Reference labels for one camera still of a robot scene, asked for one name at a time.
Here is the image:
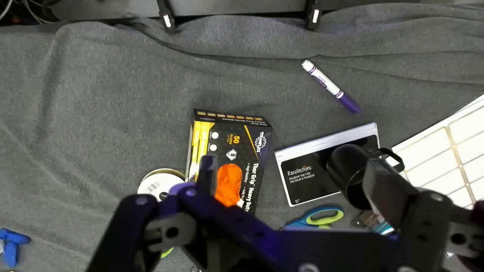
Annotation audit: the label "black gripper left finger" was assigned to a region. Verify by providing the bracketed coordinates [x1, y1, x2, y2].
[88, 154, 219, 272]

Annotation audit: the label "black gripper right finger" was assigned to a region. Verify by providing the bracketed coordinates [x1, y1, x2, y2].
[362, 157, 484, 272]

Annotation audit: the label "purple marker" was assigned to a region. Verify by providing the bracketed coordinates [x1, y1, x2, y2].
[300, 57, 363, 115]

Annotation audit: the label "black mug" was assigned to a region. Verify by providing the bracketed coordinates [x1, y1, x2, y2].
[325, 143, 406, 211]

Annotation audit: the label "white ribbon spool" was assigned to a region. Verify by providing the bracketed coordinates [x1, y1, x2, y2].
[136, 166, 188, 204]

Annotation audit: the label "white label sheets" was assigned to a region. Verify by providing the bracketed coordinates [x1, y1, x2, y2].
[390, 92, 484, 210]

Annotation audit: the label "blue green scissors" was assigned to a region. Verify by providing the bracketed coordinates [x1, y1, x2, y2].
[281, 202, 348, 233]

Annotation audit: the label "blue plastic clip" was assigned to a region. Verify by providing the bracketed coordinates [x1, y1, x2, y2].
[0, 227, 32, 269]

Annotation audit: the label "black box of orange gloves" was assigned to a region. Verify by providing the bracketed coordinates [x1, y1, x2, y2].
[185, 107, 274, 216]

